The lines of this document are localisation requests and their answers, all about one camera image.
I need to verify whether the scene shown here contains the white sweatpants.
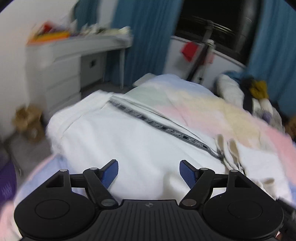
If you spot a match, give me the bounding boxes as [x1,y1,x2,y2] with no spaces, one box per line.
[46,90,290,204]

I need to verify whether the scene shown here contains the white clothes pile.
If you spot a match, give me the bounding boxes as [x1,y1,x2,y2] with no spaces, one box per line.
[216,74,285,133]

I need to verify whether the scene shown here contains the folding drying rack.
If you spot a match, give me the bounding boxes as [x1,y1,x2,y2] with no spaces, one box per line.
[186,16,233,84]

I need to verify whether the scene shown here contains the pastel tie-dye duvet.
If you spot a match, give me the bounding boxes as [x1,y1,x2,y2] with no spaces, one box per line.
[0,73,296,241]

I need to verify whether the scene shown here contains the mustard yellow garment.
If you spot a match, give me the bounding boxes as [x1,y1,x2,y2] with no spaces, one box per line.
[249,80,269,100]

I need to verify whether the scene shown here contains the white desk with drawers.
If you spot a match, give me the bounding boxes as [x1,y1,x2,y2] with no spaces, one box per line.
[25,34,133,120]

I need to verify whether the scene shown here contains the red cloth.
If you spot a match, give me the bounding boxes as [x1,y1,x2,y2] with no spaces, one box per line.
[181,42,199,62]

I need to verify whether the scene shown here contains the blue curtain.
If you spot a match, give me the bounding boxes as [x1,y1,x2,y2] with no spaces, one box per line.
[74,0,296,107]

